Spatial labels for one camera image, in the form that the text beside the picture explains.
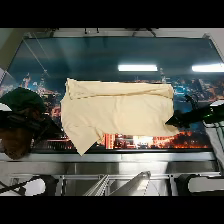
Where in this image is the cream T-shirt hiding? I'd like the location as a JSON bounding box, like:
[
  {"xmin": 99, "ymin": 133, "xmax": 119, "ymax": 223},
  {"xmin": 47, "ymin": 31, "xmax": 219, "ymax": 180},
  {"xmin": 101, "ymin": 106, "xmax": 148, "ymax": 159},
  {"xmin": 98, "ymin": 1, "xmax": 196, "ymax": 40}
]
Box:
[{"xmin": 60, "ymin": 77, "xmax": 181, "ymax": 157}]

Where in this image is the silver frame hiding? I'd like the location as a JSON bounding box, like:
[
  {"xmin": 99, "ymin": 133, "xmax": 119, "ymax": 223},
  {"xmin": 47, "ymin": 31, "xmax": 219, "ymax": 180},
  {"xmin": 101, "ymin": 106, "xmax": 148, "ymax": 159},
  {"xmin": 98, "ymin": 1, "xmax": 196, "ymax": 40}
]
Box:
[{"xmin": 0, "ymin": 151, "xmax": 224, "ymax": 197}]

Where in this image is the black cable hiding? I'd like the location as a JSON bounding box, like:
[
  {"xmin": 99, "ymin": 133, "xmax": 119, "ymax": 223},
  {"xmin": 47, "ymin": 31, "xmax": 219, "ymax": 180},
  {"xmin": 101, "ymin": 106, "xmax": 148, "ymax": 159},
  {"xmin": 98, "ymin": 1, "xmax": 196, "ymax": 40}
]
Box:
[{"xmin": 0, "ymin": 176, "xmax": 42, "ymax": 195}]

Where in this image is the dark green garment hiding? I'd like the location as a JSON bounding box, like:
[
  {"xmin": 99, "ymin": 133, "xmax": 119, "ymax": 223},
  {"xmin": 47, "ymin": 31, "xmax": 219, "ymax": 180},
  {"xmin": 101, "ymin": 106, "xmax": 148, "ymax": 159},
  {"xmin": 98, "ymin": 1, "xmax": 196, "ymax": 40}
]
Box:
[{"xmin": 0, "ymin": 86, "xmax": 48, "ymax": 116}]

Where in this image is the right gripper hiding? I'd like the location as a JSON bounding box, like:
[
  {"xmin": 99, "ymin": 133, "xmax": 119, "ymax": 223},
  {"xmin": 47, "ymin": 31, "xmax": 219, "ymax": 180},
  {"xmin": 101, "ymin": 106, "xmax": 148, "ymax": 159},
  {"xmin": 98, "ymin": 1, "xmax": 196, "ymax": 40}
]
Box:
[{"xmin": 165, "ymin": 111, "xmax": 192, "ymax": 130}]

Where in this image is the brown garment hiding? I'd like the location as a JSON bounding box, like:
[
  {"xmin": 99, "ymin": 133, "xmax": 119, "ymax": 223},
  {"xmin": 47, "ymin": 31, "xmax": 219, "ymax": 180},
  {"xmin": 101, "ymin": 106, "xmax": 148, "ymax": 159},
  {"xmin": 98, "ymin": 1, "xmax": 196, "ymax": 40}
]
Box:
[{"xmin": 0, "ymin": 127, "xmax": 35, "ymax": 161}]

